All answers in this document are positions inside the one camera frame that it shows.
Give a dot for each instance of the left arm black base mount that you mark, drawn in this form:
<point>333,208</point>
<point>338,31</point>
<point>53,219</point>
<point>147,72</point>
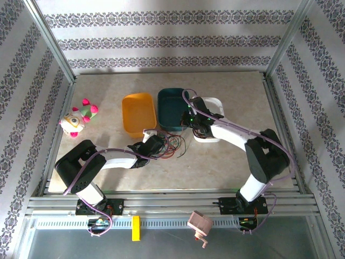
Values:
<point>117,206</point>

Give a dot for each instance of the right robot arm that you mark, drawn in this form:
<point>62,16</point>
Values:
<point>266,159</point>

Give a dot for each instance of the white plastic bin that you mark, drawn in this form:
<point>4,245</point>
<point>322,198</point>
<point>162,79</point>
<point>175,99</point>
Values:
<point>215,101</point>

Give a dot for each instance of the teal plastic bin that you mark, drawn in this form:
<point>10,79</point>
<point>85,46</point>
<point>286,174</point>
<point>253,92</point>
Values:
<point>169,108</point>

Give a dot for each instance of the aluminium extrusion base frame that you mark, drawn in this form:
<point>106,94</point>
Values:
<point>172,205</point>

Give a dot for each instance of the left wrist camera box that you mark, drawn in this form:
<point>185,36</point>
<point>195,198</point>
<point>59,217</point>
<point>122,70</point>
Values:
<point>149,135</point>

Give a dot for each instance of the white green pink plush toy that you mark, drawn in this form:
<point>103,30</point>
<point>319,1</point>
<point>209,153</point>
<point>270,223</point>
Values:
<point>74,121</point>

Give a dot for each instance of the yellow plastic block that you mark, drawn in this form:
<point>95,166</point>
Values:
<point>136,229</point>

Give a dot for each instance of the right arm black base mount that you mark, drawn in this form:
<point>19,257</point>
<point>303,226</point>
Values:
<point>227,206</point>

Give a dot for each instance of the grey metal shelf panel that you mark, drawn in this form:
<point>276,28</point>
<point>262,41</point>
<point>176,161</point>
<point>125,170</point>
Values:
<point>167,245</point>

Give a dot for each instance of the aluminium frame post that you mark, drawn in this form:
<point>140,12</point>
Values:
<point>51,40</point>
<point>288,40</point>

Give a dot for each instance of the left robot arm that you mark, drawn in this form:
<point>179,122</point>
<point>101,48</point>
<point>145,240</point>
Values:
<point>78,167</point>

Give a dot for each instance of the yellow plastic bin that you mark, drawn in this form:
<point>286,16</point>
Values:
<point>138,114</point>

